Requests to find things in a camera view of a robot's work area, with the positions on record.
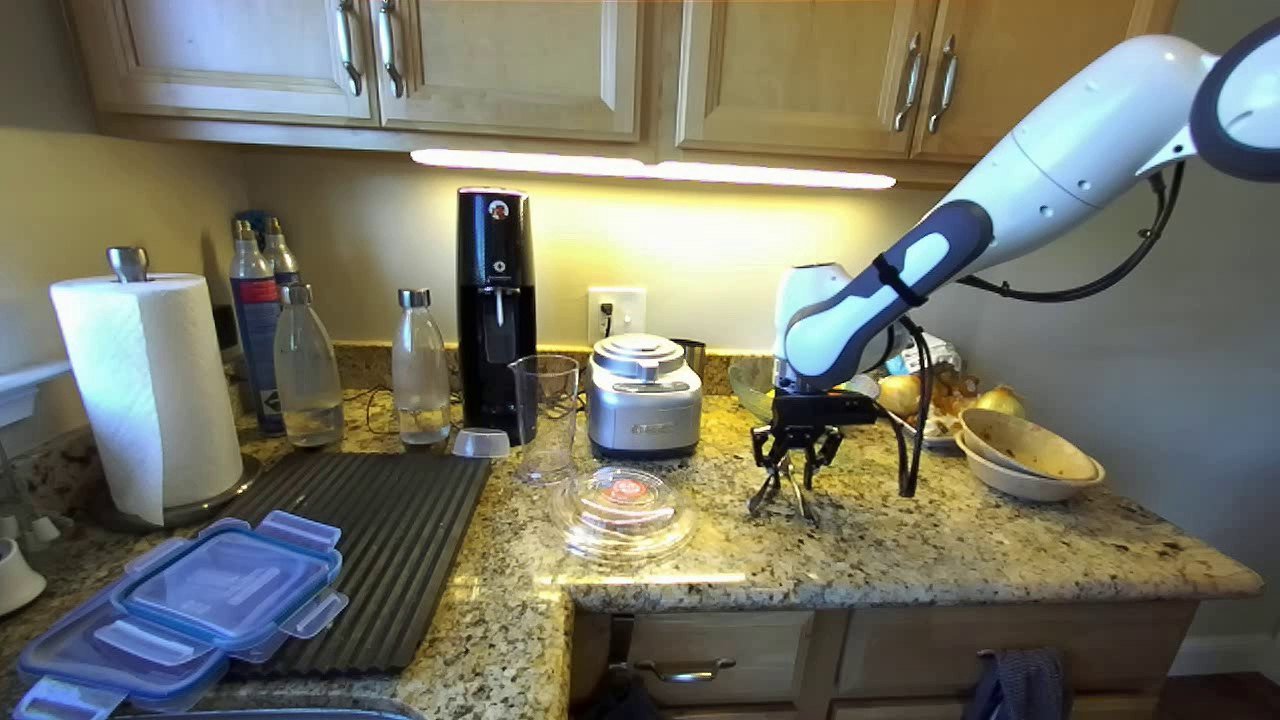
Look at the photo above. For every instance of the clear plastic bottle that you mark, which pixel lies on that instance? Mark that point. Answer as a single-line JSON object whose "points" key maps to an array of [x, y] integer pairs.
{"points": [[418, 375]]}

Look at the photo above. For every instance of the yellow onion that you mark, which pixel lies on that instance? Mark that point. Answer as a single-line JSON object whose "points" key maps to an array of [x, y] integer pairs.
{"points": [[1003, 398], [904, 393]]}

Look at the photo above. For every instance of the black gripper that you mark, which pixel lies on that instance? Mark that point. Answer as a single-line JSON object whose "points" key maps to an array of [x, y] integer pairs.
{"points": [[814, 421]]}

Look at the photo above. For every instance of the dark hanging towel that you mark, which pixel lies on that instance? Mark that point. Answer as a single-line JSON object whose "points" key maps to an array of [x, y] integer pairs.
{"points": [[1020, 687]]}

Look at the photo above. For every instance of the yellow onion back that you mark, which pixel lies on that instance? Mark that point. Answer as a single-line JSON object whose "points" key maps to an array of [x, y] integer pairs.
{"points": [[1003, 398]]}

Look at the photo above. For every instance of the clear glass cup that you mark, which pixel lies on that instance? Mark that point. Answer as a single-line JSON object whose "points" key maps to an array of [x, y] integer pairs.
{"points": [[544, 412]]}

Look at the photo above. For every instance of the black dish drying mat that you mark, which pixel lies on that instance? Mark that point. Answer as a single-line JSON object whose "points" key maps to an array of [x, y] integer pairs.
{"points": [[403, 520]]}

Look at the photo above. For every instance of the white wall outlet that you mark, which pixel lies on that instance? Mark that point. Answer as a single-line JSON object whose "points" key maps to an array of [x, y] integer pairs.
{"points": [[614, 309]]}

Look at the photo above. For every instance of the paper towel roll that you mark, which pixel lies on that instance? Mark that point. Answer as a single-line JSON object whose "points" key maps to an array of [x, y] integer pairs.
{"points": [[148, 377]]}

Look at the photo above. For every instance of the plastic food bag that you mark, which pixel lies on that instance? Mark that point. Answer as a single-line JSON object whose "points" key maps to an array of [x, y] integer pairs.
{"points": [[928, 359]]}

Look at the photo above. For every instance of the white bowl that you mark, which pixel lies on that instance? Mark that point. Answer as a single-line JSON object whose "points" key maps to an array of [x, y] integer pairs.
{"points": [[1028, 447], [1017, 481]]}

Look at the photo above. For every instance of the blue lid plastic containers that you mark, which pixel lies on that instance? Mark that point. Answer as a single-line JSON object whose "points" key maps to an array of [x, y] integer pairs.
{"points": [[183, 616]]}

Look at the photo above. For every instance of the yellow onion front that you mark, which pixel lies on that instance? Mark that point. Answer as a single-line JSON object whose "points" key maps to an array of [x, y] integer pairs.
{"points": [[904, 393]]}

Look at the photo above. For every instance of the upside down glass jar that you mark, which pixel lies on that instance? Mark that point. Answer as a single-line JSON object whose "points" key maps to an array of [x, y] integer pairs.
{"points": [[626, 513]]}

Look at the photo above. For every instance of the glass bowl with lemons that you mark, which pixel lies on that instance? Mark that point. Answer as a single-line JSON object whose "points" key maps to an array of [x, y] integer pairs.
{"points": [[755, 386]]}

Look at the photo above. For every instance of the white ice cream maker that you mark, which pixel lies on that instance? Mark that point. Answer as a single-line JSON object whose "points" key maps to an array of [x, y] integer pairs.
{"points": [[640, 398]]}

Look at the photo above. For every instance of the red label bottle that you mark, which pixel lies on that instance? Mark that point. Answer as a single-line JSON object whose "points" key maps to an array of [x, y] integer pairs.
{"points": [[262, 265]]}

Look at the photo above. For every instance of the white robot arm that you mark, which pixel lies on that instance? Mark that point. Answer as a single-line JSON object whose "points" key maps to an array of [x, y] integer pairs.
{"points": [[1143, 107]]}

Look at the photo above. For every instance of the under cabinet light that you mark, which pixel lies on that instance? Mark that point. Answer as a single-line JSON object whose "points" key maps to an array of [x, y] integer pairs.
{"points": [[651, 171]]}

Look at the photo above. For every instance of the black soda maker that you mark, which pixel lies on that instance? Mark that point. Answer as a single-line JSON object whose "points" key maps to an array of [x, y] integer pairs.
{"points": [[492, 301]]}

